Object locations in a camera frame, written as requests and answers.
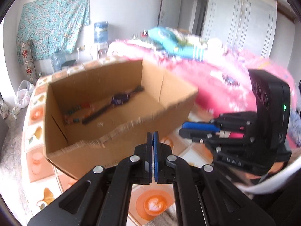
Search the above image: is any multicolour bead necklace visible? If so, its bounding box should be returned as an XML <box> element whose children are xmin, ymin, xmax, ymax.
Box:
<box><xmin>63</xmin><ymin>103</ymin><xmax>95</xmax><ymax>124</ymax></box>

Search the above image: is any pink strap smartwatch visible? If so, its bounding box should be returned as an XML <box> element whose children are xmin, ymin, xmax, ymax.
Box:
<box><xmin>82</xmin><ymin>85</ymin><xmax>144</xmax><ymax>125</ymax></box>

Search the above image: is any pink floral quilt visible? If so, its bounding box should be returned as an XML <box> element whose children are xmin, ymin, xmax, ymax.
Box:
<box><xmin>108</xmin><ymin>40</ymin><xmax>298</xmax><ymax>117</ymax></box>

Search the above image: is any ginkgo pattern tablecloth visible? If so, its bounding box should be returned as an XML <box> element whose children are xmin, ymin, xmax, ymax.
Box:
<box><xmin>21</xmin><ymin>56</ymin><xmax>217</xmax><ymax>226</ymax></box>

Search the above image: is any brown cardboard box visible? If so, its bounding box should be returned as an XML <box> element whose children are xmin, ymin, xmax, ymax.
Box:
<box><xmin>42</xmin><ymin>59</ymin><xmax>200</xmax><ymax>180</ymax></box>

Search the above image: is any blue floral pillow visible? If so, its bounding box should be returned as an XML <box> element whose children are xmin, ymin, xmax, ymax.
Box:
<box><xmin>147</xmin><ymin>27</ymin><xmax>205</xmax><ymax>61</ymax></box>

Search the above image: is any white plastic bag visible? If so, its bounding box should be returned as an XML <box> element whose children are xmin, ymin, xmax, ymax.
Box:
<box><xmin>15</xmin><ymin>81</ymin><xmax>35</xmax><ymax>109</ymax></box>

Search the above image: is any white water dispenser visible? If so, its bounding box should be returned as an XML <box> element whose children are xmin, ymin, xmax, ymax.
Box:
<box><xmin>95</xmin><ymin>42</ymin><xmax>109</xmax><ymax>59</ymax></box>

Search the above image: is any blue water jug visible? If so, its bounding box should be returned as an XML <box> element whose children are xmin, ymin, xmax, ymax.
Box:
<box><xmin>94</xmin><ymin>21</ymin><xmax>109</xmax><ymax>43</ymax></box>

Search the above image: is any red patterned rolled mat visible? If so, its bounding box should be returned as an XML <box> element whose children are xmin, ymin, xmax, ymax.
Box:
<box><xmin>20</xmin><ymin>40</ymin><xmax>38</xmax><ymax>85</ymax></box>

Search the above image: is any black camera module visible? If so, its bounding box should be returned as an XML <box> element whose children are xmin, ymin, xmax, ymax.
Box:
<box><xmin>249</xmin><ymin>69</ymin><xmax>291</xmax><ymax>162</ymax></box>

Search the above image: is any teal floral wall cloth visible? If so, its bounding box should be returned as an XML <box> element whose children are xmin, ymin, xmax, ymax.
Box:
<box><xmin>16</xmin><ymin>0</ymin><xmax>90</xmax><ymax>64</ymax></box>

